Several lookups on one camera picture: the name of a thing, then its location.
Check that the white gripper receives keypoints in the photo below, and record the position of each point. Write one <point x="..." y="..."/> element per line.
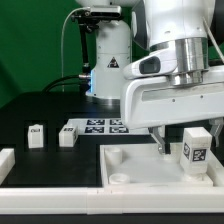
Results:
<point x="150" y="100"/>

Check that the white obstacle fence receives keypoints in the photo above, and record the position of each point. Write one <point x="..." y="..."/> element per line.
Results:
<point x="105" y="200"/>

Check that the black camera on stand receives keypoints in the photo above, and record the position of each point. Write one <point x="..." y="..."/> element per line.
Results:
<point x="105" y="11"/>

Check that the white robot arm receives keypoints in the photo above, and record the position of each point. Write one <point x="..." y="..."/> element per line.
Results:
<point x="180" y="29"/>

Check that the white square table top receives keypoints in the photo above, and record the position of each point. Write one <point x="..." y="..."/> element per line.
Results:
<point x="142" y="165"/>

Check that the black camera stand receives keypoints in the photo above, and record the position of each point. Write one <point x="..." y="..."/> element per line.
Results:
<point x="86" y="25"/>

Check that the white tag sheet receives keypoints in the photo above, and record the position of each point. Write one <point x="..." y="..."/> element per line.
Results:
<point x="103" y="126"/>

